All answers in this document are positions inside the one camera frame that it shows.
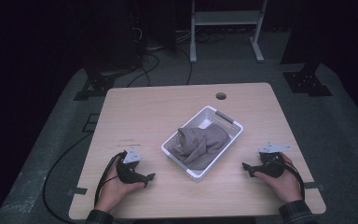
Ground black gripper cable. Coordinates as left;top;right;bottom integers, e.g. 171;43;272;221
93;151;127;206
278;158;306;202

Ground grey tape strip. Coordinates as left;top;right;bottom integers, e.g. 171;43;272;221
66;187;89;196
302;181;326;191

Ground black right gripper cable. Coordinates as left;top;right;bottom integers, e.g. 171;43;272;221
278;158;306;202

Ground tangle of black floor cables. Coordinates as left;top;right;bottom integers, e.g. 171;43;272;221
127;27;227;88

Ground black stand base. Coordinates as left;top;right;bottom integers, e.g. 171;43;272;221
73;69;117;102
282;62;334;97

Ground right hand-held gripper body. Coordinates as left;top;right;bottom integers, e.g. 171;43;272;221
254;142;293;179

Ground person's right hand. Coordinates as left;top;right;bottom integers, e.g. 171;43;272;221
255;152;304;203

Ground grey pants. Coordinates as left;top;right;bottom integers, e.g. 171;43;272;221
171;123;232;172

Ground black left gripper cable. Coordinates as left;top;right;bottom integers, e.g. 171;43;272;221
93;151;127;206

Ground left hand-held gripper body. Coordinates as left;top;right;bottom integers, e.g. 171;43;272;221
115;147;147;185

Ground person's left hand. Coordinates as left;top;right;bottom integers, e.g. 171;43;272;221
94;157;145;214

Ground white plastic basket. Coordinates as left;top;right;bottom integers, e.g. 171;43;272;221
160;105;244;182

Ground white metal stand frame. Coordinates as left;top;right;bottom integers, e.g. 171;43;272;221
189;0;269;64

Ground black cable on floor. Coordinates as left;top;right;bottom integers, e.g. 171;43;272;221
42;132;94;224

